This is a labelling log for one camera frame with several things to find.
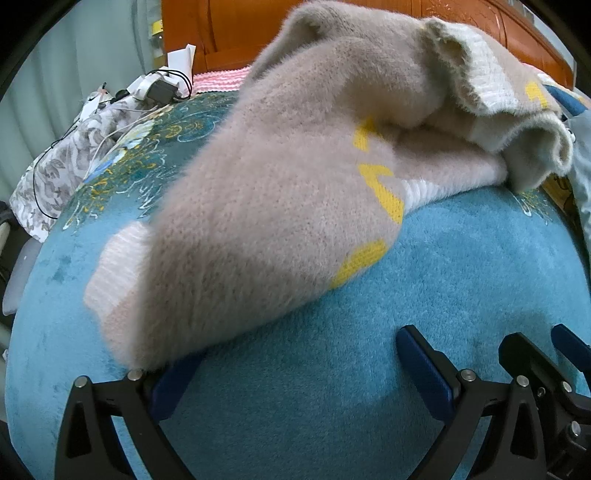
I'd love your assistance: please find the thin black cable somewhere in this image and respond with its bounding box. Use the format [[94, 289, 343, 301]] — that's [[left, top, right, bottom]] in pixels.
[[31, 121, 86, 219]]

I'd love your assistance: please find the grey floral cloth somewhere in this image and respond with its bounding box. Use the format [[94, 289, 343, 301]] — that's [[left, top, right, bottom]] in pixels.
[[9, 98, 154, 243]]

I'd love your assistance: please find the beige fuzzy sweater yellow pattern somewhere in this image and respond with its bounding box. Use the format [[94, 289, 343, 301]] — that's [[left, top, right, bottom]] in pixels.
[[83, 0, 575, 371]]

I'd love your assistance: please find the orange wooden headboard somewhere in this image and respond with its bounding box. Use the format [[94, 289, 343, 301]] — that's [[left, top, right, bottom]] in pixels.
[[161, 0, 576, 91]]

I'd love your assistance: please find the light blue garment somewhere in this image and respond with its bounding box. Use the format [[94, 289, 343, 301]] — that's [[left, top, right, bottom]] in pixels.
[[545, 76, 591, 223]]

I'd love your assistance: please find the white folded paper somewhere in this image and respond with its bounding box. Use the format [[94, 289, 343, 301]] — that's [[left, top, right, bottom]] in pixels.
[[167, 43, 197, 75]]

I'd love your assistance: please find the teal patterned plush blanket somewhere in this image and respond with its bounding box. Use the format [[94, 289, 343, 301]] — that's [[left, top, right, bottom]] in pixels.
[[4, 88, 588, 480]]

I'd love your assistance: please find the grey chair seat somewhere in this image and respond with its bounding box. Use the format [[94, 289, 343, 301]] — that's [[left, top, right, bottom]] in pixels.
[[2, 237, 43, 317]]

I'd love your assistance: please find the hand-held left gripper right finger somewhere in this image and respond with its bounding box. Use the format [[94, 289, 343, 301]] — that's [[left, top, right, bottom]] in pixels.
[[396, 325, 549, 480]]

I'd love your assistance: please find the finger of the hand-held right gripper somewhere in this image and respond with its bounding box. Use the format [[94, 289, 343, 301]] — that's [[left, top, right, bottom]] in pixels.
[[551, 323, 591, 371], [498, 331, 578, 409]]

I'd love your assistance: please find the pink knitted cloth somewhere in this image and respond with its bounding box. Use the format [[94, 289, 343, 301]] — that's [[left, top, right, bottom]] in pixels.
[[191, 65, 253, 96]]

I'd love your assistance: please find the clear bottle yellow label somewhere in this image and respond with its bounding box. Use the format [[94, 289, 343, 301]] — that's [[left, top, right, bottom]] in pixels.
[[148, 17, 165, 62]]

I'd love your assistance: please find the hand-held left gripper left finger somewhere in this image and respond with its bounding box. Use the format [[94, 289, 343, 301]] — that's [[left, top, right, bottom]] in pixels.
[[55, 350, 208, 480]]

